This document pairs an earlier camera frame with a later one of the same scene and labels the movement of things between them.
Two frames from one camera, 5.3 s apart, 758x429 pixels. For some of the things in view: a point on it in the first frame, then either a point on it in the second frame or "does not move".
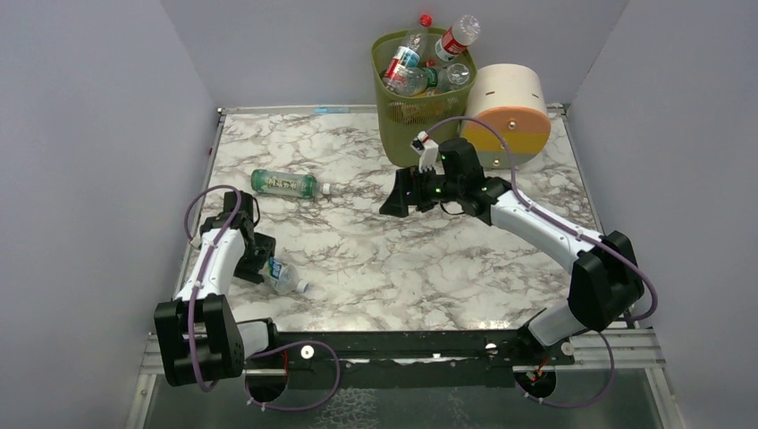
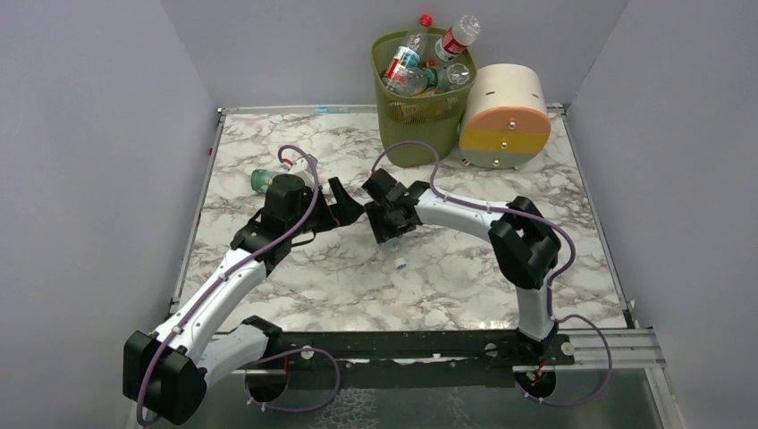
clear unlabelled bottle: x=452 y=77 does not move
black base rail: x=411 y=360 does not move
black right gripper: x=414 y=190 -> x=385 y=212
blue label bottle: x=283 y=277 -> x=396 y=248
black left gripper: x=263 y=259 -> x=331 y=210
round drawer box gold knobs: x=510 y=97 does not move
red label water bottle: x=406 y=57 does not move
